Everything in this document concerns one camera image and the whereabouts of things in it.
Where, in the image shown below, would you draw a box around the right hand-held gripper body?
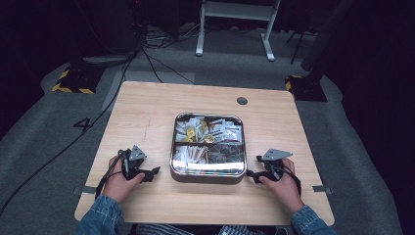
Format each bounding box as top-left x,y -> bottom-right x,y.
255,148 -> 294,182

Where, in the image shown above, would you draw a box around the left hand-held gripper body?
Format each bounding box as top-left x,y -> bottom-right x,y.
118,145 -> 150,181

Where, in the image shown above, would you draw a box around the divided square metal tray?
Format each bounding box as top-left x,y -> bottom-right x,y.
168,112 -> 249,185

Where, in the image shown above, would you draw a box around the pile of white printed packets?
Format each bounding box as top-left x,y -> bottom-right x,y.
208,117 -> 245,145

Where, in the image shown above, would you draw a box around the person's left hand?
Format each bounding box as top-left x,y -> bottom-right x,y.
102,155 -> 146,204

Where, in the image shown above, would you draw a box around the person's right hand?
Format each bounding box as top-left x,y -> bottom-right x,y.
259,158 -> 305,215

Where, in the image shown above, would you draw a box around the pile of dark shiny packets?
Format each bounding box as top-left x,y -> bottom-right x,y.
207,144 -> 246,165

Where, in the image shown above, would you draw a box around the row of white brown sticks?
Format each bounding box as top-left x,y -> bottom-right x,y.
172,145 -> 209,168

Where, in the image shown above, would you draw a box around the grey tape strip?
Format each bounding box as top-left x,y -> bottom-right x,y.
311,184 -> 333,195
72,185 -> 98,196

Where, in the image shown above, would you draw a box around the pile of white yellow packets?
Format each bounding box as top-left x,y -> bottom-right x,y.
174,115 -> 210,144

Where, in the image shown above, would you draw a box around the person's striped clothing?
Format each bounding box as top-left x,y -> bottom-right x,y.
134,223 -> 289,235

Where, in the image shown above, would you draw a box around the black yellow striped stand base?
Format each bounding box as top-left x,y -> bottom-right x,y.
284,74 -> 329,103
51,66 -> 106,96

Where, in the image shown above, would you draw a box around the grey oval stand base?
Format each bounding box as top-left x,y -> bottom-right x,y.
81,53 -> 135,69

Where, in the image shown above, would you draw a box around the black tripod legs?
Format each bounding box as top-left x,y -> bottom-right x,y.
286,28 -> 319,66

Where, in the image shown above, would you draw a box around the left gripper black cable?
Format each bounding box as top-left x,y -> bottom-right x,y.
94,149 -> 127,201

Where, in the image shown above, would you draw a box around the long black floor cable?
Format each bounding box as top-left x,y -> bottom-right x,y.
0,53 -> 140,217

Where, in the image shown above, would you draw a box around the thin black floor cable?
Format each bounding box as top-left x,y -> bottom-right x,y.
141,48 -> 197,86

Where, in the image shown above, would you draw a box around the tangle of floor cables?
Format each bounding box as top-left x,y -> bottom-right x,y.
142,22 -> 209,51

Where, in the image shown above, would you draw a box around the black slanted stand post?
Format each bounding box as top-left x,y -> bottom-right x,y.
300,0 -> 357,82

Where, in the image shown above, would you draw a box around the white metal stand frame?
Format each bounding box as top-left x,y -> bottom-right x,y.
195,0 -> 283,63

